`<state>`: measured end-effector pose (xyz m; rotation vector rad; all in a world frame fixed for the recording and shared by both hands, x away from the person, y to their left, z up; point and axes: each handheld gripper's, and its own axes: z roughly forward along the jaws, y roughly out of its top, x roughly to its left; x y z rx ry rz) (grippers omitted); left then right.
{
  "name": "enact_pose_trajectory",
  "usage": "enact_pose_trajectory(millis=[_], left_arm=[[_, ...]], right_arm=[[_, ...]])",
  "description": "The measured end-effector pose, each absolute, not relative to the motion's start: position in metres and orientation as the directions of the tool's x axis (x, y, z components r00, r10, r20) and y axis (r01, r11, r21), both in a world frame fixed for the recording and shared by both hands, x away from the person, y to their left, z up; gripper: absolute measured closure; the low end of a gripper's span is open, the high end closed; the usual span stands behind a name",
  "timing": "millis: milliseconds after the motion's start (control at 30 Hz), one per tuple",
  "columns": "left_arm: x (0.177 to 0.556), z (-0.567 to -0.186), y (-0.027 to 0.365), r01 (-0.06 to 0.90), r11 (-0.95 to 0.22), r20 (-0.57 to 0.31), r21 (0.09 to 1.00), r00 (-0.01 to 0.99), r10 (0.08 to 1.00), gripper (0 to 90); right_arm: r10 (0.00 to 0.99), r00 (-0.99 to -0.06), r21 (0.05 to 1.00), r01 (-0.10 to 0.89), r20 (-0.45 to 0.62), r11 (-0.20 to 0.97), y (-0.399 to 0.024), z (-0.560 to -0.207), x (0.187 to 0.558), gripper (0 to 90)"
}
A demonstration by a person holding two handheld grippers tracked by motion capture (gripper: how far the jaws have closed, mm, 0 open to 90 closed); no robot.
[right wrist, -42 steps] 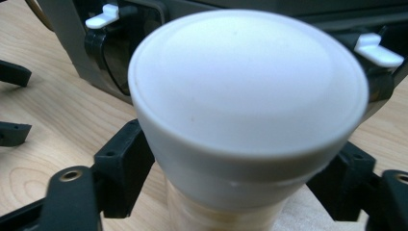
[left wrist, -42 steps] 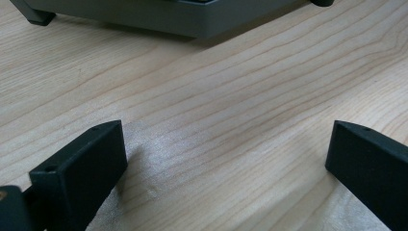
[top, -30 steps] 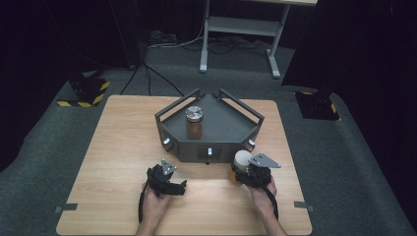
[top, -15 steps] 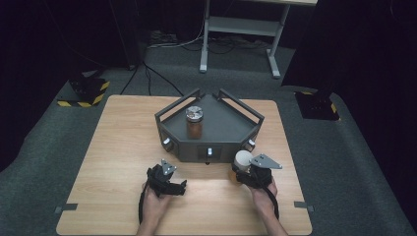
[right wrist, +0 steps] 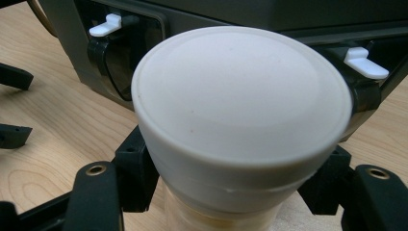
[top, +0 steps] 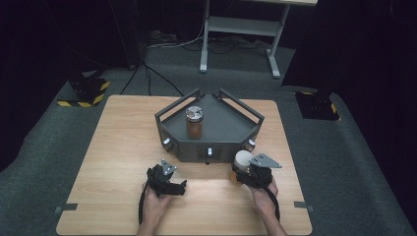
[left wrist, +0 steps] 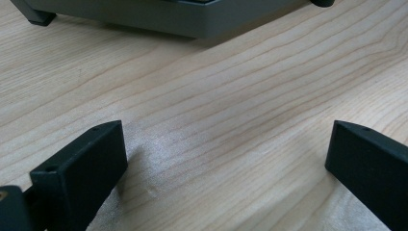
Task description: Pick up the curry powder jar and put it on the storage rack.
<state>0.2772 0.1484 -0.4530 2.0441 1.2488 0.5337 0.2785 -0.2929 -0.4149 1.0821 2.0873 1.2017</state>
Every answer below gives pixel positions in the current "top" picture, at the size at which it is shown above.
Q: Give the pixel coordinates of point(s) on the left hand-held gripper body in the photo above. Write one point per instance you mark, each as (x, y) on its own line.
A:
(160, 180)

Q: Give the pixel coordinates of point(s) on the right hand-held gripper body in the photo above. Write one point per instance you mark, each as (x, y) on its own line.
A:
(260, 175)

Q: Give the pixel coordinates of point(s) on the white-lid amber glass jar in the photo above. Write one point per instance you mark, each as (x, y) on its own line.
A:
(242, 159)

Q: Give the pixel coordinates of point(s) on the black corner storage rack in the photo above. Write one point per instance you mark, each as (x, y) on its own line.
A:
(223, 129)

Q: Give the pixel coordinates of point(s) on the silver-lid amber glass jar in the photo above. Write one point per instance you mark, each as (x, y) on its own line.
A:
(194, 123)

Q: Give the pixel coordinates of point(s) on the person's right hand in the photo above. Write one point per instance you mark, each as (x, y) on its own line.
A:
(264, 200)

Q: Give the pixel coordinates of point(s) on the person's left hand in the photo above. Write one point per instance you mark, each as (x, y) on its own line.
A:
(155, 208)

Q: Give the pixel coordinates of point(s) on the grey tape strip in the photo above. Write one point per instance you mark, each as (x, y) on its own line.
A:
(303, 206)
(67, 207)

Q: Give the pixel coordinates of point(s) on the black yellow-striped stand base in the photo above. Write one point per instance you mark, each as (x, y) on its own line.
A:
(316, 106)
(87, 91)

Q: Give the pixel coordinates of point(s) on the black curtain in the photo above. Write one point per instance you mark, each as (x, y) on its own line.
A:
(49, 39)
(367, 49)

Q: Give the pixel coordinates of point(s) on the grey metal desk frame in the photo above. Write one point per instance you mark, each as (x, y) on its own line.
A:
(241, 26)

